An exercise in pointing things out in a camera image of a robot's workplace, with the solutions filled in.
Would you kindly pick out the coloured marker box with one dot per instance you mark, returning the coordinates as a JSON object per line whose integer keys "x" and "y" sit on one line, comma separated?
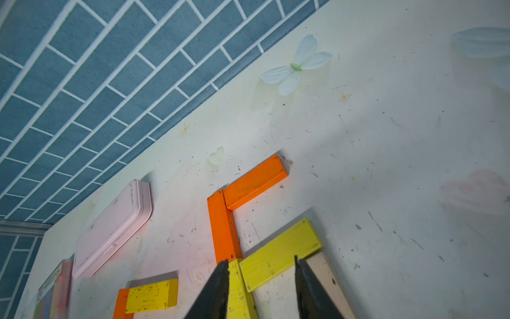
{"x": 53, "y": 296}

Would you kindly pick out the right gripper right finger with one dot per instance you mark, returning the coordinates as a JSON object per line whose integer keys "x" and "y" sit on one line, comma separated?
{"x": 312, "y": 299}

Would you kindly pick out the natural wood block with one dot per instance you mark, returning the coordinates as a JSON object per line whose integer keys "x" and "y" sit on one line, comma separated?
{"x": 322, "y": 268}

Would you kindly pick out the yellow block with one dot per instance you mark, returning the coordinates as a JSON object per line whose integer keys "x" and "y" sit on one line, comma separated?
{"x": 240, "y": 302}
{"x": 277, "y": 256}
{"x": 151, "y": 297}

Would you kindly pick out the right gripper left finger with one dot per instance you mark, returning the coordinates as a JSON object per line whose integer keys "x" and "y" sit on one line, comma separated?
{"x": 212, "y": 301}

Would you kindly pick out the orange block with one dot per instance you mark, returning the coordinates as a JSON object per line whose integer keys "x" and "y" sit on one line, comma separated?
{"x": 223, "y": 228}
{"x": 255, "y": 182}
{"x": 121, "y": 304}

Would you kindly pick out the pink pencil case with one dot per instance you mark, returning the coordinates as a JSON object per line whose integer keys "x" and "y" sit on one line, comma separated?
{"x": 113, "y": 228}

